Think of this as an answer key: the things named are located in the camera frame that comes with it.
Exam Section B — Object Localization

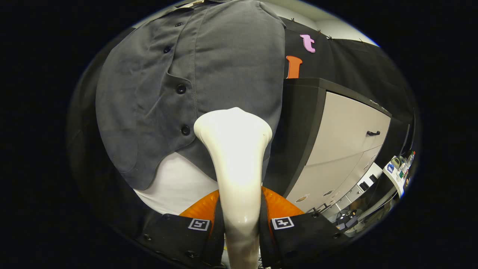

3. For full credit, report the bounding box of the grey button shirt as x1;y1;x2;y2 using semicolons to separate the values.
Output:
95;0;286;191

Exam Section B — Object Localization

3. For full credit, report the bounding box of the white cluttered table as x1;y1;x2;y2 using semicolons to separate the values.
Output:
383;151;416;198

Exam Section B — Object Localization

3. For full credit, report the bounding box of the black backdrop cloth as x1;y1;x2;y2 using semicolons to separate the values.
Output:
69;17;415;232

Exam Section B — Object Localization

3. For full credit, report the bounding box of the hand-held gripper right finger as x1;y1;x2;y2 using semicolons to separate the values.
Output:
259;186;350;269

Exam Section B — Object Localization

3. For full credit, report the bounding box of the grey cabinet with dark top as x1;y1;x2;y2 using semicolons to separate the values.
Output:
263;78;409;213

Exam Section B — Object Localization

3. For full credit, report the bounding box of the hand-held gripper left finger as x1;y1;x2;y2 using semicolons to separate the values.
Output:
136;189;226;269

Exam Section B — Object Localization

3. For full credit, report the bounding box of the white mannequin torso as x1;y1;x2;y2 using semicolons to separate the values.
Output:
134;151;221;216

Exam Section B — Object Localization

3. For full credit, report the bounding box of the tangle of dark cables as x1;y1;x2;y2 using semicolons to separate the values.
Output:
334;209;361;230

